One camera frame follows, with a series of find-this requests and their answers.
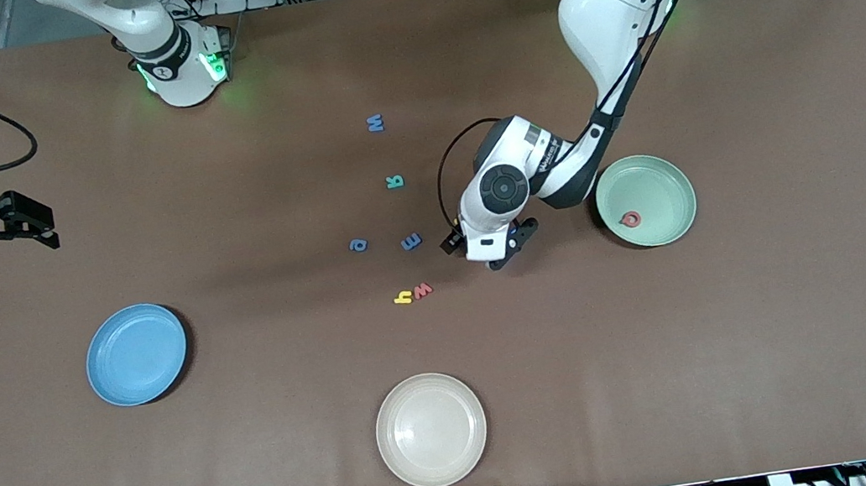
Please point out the yellow foam small h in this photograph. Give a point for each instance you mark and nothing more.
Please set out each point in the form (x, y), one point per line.
(404, 300)

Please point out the teal foam letter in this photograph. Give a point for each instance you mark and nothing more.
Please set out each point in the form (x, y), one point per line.
(394, 182)

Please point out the blue foam small a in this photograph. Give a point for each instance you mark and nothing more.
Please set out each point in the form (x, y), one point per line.
(362, 244)

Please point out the blue foam capital W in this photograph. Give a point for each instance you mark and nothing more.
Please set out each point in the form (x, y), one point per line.
(375, 123)

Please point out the red foam capital Q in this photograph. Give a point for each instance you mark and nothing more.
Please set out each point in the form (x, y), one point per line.
(625, 220)

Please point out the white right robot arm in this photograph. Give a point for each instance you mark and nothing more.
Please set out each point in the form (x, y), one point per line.
(175, 67)

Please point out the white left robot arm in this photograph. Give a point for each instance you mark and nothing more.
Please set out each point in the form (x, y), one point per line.
(612, 6)

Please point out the blue foam small m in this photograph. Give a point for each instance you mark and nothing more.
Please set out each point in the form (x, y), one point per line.
(410, 242)

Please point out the red foam small w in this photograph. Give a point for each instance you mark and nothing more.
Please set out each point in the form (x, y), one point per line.
(423, 291)

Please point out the blue plate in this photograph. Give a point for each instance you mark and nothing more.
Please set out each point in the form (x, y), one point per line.
(135, 354)

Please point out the beige plate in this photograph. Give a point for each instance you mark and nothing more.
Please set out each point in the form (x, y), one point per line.
(431, 430)

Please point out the green plate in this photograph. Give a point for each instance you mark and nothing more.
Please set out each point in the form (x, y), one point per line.
(654, 186)

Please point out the brown table cover sheet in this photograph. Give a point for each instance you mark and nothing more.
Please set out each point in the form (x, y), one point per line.
(671, 370)

